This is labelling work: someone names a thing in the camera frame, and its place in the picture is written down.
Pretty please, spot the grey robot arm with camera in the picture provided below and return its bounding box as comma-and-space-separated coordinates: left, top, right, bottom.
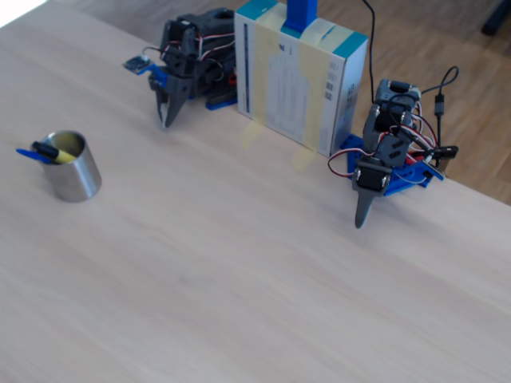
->
160, 7, 239, 101

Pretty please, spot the silver metal cup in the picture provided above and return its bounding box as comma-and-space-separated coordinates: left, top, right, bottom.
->
30, 130, 103, 203

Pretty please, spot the grey gripper with camera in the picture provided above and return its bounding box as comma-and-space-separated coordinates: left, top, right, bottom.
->
149, 44, 201, 129

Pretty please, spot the black camera cable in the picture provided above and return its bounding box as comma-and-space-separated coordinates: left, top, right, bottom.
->
142, 46, 176, 61

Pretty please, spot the blue ballpoint pen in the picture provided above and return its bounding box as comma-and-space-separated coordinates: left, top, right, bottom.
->
15, 148, 53, 164

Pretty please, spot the yellow highlighter with black cap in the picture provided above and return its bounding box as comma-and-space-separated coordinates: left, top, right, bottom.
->
31, 140, 77, 164

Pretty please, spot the black cable with inline adapter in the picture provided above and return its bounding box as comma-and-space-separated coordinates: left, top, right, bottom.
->
421, 65, 460, 148

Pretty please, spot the grey robot arm without camera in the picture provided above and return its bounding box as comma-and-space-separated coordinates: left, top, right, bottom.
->
361, 78, 424, 168

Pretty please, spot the red white black servo wire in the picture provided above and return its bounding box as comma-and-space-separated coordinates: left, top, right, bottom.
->
327, 148, 362, 180

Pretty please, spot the dark furniture foot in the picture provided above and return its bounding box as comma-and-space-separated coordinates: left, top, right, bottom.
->
481, 0, 511, 37

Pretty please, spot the small camera circuit board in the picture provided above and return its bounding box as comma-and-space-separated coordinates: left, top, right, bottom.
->
122, 55, 152, 76

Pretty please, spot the thin black hanging cable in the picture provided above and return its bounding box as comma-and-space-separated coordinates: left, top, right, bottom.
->
361, 0, 377, 105

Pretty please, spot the blue camera post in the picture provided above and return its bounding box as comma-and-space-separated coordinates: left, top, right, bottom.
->
280, 0, 319, 39

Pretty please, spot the motor controller board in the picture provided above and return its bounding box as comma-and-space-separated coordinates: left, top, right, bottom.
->
406, 151, 449, 180

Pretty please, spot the grey gripper without camera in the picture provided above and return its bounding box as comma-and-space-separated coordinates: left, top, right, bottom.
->
351, 156, 394, 231

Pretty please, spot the white and teal cardboard box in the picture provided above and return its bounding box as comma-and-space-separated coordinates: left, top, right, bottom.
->
234, 0, 369, 159

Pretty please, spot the blue camera bracket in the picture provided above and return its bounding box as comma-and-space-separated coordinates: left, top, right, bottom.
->
147, 64, 171, 87

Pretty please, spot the blue base plate with black block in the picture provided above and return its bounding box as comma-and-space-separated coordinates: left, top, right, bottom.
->
187, 93, 239, 111

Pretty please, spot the yellowish masking tape strip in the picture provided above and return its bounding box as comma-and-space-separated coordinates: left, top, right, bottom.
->
239, 3, 288, 151
292, 18, 340, 173

